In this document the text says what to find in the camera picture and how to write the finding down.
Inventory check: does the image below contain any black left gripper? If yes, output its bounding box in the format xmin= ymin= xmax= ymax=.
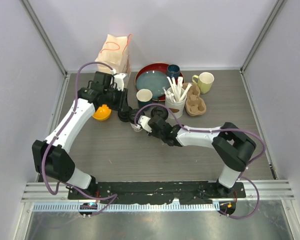
xmin=103 ymin=85 xmax=129 ymax=112

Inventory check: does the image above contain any black cup lid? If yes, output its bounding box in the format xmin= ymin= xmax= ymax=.
xmin=150 ymin=106 xmax=169 ymax=120
xmin=128 ymin=108 xmax=145 ymax=125

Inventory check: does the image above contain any white paper cup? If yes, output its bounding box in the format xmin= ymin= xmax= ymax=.
xmin=130 ymin=123 xmax=143 ymax=132

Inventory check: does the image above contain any brown cardboard cup carrier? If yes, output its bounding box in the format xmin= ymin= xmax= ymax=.
xmin=185 ymin=83 xmax=207 ymax=117

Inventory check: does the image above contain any brown paper takeout bag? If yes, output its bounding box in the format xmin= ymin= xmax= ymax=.
xmin=95 ymin=34 xmax=132 ymax=76

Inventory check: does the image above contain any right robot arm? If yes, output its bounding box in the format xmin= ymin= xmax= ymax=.
xmin=146 ymin=116 xmax=256 ymax=198

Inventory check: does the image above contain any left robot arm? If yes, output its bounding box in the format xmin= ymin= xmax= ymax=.
xmin=32 ymin=71 xmax=130 ymax=200

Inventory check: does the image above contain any orange plastic bowl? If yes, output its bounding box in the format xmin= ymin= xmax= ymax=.
xmin=92 ymin=104 xmax=112 ymax=121

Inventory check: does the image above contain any dark green ceramic mug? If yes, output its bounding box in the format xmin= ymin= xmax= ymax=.
xmin=136 ymin=89 xmax=159 ymax=109

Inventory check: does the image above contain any white straw holder tin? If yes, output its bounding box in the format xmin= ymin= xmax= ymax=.
xmin=165 ymin=94 xmax=186 ymax=119

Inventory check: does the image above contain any blue ceramic plate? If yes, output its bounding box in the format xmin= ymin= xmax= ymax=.
xmin=135 ymin=70 xmax=170 ymax=98

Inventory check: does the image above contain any dark blue ceramic cup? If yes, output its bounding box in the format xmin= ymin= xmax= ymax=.
xmin=166 ymin=64 xmax=180 ymax=79

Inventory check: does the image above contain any light green ceramic mug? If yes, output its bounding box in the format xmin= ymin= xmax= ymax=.
xmin=191 ymin=72 xmax=215 ymax=94

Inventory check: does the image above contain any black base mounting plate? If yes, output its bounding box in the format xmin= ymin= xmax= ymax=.
xmin=67 ymin=180 xmax=247 ymax=205

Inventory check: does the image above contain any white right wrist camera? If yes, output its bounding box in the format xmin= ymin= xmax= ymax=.
xmin=135 ymin=115 xmax=152 ymax=133

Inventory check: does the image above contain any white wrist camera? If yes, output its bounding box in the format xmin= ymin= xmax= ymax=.
xmin=110 ymin=69 xmax=129 ymax=91
xmin=135 ymin=115 xmax=152 ymax=133

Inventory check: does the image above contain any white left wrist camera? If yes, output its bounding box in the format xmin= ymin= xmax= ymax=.
xmin=110 ymin=69 xmax=129 ymax=91

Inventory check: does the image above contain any aluminium frame rail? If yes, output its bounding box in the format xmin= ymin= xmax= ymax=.
xmin=21 ymin=180 xmax=294 ymax=215

